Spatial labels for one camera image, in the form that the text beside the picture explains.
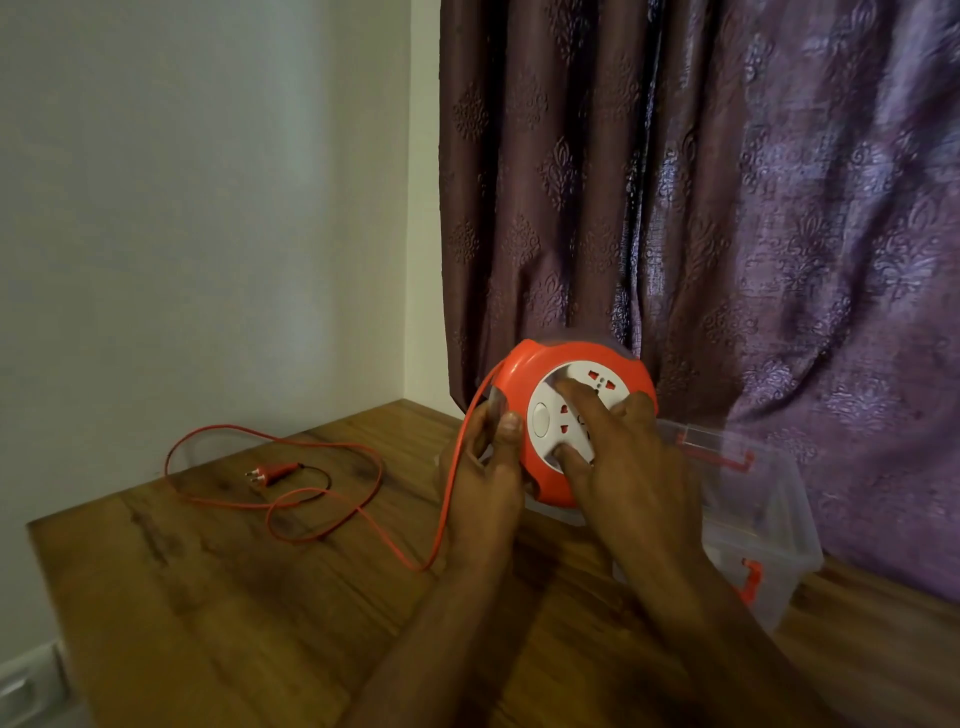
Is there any person's left hand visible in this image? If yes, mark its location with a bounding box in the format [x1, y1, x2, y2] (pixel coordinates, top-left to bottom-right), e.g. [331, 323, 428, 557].
[438, 401, 526, 571]

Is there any person's right hand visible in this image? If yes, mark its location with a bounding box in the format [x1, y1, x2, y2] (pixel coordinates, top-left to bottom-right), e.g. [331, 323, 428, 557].
[553, 377, 706, 583]

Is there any clear plastic box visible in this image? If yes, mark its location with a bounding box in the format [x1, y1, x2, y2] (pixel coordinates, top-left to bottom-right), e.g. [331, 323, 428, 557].
[611, 419, 825, 635]

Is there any orange extension cord reel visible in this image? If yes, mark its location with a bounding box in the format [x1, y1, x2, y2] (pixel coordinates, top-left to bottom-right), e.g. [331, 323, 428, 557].
[488, 337, 660, 510]

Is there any orange power cord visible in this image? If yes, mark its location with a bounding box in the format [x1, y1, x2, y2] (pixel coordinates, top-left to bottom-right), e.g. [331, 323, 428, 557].
[164, 359, 504, 574]

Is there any person's left forearm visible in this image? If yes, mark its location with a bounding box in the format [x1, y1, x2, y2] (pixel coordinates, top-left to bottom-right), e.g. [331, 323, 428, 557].
[337, 562, 519, 728]

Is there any person's right forearm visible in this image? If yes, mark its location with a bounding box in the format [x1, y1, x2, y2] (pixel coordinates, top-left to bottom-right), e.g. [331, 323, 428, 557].
[641, 547, 849, 728]

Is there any clear plastic lid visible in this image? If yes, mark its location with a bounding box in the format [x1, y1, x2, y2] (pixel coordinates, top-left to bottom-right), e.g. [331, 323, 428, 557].
[479, 446, 586, 528]

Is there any purple patterned curtain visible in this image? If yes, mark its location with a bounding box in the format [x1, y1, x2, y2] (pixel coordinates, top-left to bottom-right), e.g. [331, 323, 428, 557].
[438, 0, 960, 601]

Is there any white wall socket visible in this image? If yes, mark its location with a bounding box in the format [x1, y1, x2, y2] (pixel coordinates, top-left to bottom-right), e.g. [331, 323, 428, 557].
[0, 641, 76, 728]

